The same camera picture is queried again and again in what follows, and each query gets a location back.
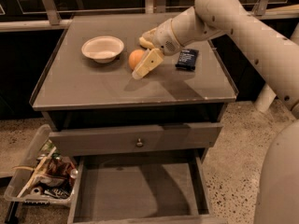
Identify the white paper bowl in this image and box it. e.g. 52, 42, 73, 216
81, 36, 124, 63

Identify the metal railing frame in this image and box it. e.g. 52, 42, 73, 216
0, 0, 299, 34

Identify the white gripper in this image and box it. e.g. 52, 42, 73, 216
132, 19, 183, 79

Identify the grey drawer cabinet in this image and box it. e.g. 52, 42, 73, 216
29, 12, 240, 161

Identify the orange fruit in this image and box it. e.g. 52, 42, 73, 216
128, 49, 145, 70

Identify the grey top drawer with knob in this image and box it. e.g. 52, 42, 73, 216
50, 122, 222, 156

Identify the clear plastic bin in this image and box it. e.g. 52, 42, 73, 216
4, 125, 77, 206

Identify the yellow sponge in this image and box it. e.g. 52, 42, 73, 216
139, 37, 154, 49

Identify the brown snack bag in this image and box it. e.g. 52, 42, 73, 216
40, 159, 75, 188

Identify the open grey middle drawer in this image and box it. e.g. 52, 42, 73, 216
67, 149, 228, 224

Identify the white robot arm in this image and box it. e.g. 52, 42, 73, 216
133, 0, 299, 224

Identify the dark blue snack packet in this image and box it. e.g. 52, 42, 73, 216
176, 49, 199, 71

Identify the silver can in bin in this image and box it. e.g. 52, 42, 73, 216
69, 169, 78, 180

